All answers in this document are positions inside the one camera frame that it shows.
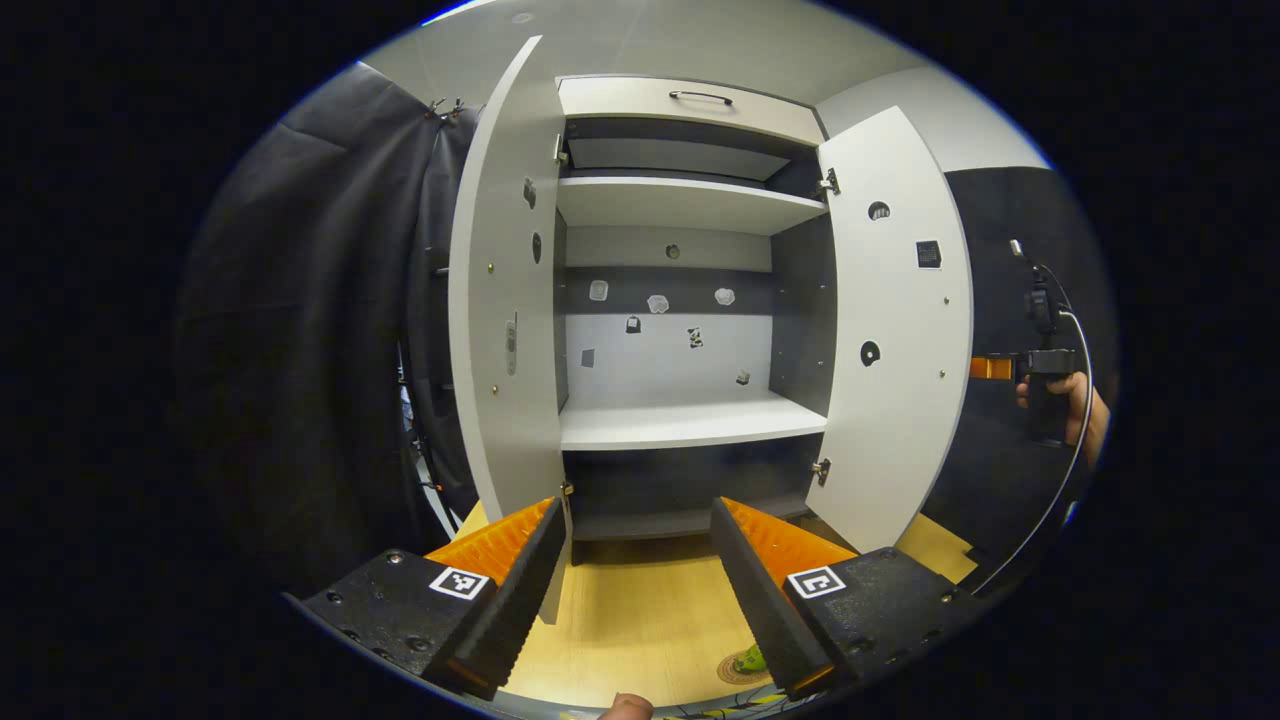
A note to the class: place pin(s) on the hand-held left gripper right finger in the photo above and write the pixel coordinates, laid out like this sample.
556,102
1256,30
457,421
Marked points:
755,610

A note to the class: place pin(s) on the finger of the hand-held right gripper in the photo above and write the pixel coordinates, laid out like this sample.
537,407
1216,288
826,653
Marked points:
992,368

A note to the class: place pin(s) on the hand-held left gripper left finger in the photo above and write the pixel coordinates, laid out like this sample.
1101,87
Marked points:
520,600

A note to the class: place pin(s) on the clear bottle with green label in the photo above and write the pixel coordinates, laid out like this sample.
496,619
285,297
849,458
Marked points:
750,660

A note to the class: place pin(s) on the round brown coaster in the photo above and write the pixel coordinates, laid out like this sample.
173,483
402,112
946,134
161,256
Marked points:
735,678

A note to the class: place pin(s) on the white cabinet shelf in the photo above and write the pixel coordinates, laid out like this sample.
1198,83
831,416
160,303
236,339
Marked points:
680,425
680,203

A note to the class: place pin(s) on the white and grey cabinet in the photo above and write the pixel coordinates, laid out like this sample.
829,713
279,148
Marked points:
800,300

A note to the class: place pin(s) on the black backdrop cloth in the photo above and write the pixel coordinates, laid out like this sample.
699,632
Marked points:
1000,260
300,350

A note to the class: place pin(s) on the metal backdrop stand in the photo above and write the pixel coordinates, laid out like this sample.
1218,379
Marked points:
440,272

